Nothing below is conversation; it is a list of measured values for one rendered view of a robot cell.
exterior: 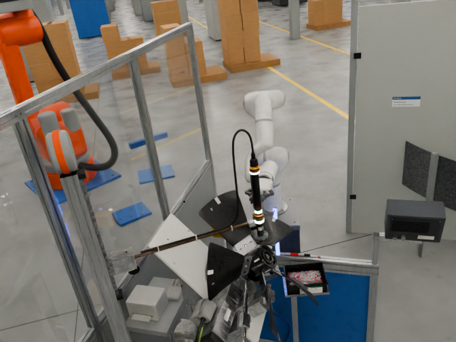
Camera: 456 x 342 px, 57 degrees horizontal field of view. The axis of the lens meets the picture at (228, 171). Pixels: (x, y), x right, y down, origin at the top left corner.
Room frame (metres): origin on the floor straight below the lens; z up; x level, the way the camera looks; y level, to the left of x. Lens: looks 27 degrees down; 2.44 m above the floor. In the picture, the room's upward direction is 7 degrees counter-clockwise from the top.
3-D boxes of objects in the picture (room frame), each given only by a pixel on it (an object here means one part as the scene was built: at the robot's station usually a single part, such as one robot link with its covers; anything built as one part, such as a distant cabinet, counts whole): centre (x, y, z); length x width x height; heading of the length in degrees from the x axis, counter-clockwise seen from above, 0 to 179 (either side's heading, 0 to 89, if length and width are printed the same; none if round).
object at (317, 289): (1.71, -0.34, 0.85); 0.22 x 0.17 x 0.07; 86
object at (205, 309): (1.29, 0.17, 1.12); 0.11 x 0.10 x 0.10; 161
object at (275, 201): (2.25, -0.25, 1.06); 0.19 x 0.19 x 0.18
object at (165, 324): (1.65, 0.44, 0.85); 0.36 x 0.24 x 0.03; 161
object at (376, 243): (1.74, -0.73, 0.96); 0.03 x 0.03 x 0.20; 71
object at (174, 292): (1.72, 0.36, 0.87); 0.15 x 0.09 x 0.02; 164
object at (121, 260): (1.41, 0.49, 1.35); 0.10 x 0.07 x 0.08; 106
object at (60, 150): (1.38, 0.58, 1.88); 0.17 x 0.15 x 0.16; 161
